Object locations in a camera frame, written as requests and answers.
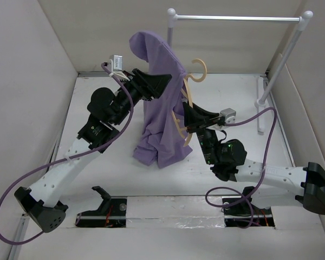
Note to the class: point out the purple t shirt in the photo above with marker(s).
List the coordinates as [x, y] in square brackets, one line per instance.
[160, 142]

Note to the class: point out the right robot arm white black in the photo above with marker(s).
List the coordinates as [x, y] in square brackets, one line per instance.
[272, 185]

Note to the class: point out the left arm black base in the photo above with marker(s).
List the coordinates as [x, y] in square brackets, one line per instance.
[111, 213]

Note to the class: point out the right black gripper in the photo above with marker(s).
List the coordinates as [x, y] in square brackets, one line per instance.
[197, 117]

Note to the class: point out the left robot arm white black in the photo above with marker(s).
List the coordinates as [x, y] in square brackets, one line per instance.
[41, 200]

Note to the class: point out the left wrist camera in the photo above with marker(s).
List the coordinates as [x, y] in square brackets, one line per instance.
[116, 63]

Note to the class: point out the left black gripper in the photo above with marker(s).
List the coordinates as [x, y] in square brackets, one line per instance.
[149, 86]

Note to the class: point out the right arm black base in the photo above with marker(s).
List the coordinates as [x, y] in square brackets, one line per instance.
[239, 216]

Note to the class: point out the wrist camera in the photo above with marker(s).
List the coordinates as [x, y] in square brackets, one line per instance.
[116, 63]
[227, 116]

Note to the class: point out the wooden clothes hanger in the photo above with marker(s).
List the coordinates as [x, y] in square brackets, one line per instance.
[186, 92]

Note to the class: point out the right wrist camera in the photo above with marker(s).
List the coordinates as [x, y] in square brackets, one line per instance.
[227, 116]

